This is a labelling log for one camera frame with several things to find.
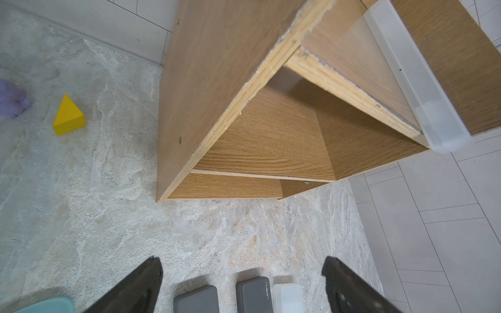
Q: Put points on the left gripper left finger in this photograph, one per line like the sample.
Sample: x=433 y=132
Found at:
x=137 y=292

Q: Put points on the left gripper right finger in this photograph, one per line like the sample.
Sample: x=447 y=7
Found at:
x=348 y=292

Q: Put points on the translucent white case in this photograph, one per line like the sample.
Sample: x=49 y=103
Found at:
x=440 y=123
x=288 y=298

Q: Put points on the black pencil case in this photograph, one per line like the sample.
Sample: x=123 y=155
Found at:
x=254 y=295
x=201 y=300

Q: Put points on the teal pencil case outer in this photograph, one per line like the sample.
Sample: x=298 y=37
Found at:
x=53 y=305

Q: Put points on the wooden three-tier shelf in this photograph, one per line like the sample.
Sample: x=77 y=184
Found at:
x=269 y=99

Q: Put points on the yellow triangular block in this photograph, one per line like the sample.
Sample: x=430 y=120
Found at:
x=69 y=117

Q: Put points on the purple rabbit toy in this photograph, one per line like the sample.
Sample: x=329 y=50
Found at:
x=14 y=100

